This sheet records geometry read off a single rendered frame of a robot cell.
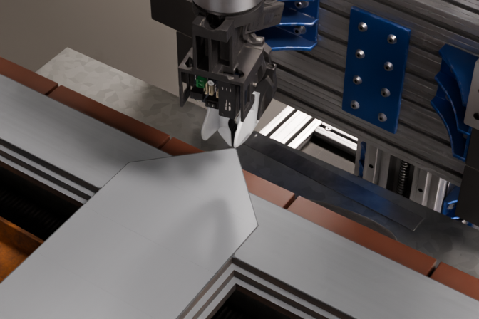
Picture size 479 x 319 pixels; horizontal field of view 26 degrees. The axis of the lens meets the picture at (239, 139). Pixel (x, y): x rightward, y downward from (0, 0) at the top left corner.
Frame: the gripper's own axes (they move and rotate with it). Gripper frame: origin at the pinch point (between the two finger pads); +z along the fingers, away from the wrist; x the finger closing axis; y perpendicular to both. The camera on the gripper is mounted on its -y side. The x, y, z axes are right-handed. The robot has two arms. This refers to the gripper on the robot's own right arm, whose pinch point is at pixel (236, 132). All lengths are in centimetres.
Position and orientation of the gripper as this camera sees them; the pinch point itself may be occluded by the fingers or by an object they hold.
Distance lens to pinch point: 117.1
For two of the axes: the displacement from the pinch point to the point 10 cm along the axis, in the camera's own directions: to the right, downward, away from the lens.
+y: -3.5, 6.4, -6.9
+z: 0.0, 7.3, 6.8
